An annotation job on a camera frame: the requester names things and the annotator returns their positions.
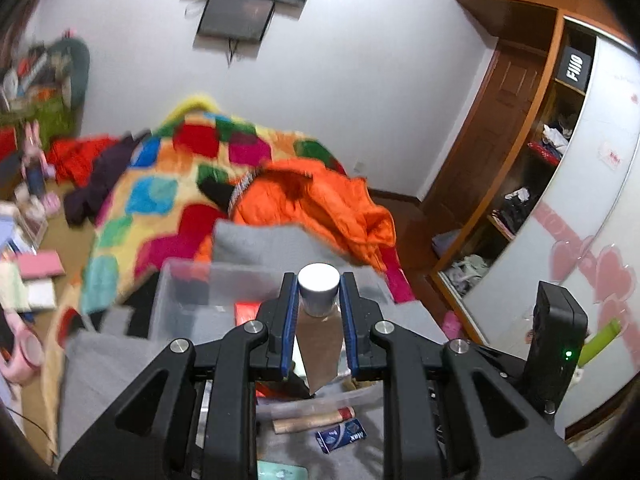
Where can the lime green cylinder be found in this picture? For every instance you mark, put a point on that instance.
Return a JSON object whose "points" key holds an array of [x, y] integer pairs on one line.
{"points": [[600, 342]]}

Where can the wooden door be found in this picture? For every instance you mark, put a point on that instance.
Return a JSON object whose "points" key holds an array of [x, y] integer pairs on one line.
{"points": [[490, 135]]}

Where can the beige tube with white cap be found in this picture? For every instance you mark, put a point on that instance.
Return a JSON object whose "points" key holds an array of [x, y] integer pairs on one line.
{"points": [[320, 340]]}

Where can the red cloth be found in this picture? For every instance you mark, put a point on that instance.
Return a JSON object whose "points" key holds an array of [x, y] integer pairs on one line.
{"points": [[542, 154]]}

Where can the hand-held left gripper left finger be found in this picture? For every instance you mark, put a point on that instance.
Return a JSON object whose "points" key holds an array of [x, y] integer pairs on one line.
{"points": [[286, 330]]}

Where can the small black wall monitor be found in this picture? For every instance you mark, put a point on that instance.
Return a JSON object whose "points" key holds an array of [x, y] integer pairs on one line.
{"points": [[232, 15]]}

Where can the pink rabbit toy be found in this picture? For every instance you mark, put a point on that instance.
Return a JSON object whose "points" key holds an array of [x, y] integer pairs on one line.
{"points": [[35, 160]]}

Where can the pale green packet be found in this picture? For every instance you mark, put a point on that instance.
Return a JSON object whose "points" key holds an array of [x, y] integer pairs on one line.
{"points": [[282, 471]]}

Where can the brown paper-wrapped roll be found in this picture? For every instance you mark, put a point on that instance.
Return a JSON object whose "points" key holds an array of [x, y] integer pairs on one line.
{"points": [[305, 420]]}

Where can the dark purple garment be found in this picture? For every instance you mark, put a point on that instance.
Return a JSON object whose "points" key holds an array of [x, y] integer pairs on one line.
{"points": [[100, 180]]}

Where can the folded dark clothes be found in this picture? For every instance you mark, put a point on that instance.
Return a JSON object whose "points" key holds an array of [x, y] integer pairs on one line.
{"points": [[515, 210]]}

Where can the pile of assorted boxes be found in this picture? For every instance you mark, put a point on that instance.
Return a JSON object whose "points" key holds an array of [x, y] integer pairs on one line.
{"points": [[30, 75]]}

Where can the wooden wardrobe with shelves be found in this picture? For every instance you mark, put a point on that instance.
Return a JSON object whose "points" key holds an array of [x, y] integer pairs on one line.
{"points": [[575, 185]]}

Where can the pink clog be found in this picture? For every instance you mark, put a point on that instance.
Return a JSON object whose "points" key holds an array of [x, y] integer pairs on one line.
{"points": [[452, 327]]}

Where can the orange puffer jacket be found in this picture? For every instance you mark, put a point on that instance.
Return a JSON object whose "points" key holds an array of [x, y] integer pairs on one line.
{"points": [[325, 210]]}

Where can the long red box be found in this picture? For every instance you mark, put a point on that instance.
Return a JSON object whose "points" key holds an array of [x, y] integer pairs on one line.
{"points": [[245, 314]]}

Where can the grey-green cushion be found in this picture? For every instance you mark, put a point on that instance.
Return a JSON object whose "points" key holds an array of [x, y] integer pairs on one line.
{"points": [[77, 70]]}

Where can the red and grey box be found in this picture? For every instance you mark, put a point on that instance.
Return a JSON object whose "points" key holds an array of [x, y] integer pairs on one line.
{"points": [[10, 147]]}

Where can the pink notebook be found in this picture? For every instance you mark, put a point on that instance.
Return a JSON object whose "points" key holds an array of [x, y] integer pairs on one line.
{"points": [[40, 264]]}

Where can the clear plastic storage bin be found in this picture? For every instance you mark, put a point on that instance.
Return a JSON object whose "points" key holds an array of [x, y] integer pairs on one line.
{"points": [[200, 300]]}

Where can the purple cloth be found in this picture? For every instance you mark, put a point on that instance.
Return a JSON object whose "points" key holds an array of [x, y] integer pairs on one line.
{"points": [[446, 245]]}

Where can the red garment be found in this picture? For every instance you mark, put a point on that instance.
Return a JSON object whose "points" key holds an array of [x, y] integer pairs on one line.
{"points": [[75, 155]]}

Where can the white cloth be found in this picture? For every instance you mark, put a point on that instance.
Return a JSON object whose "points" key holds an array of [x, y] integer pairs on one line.
{"points": [[556, 136]]}

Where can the colourful patchwork quilt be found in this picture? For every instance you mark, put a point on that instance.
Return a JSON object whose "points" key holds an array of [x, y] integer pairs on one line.
{"points": [[165, 195]]}

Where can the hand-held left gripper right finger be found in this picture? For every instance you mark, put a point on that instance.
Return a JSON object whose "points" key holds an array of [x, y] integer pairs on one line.
{"points": [[350, 330]]}

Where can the small blue packet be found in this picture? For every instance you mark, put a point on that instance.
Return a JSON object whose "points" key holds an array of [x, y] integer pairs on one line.
{"points": [[340, 435]]}

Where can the pink roll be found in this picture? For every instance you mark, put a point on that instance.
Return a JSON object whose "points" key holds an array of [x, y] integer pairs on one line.
{"points": [[17, 362]]}

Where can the white bag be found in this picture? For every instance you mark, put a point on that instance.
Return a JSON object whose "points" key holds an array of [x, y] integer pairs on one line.
{"points": [[470, 272]]}

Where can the black printed box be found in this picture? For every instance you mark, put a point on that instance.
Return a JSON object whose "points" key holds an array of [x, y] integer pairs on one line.
{"points": [[574, 69]]}

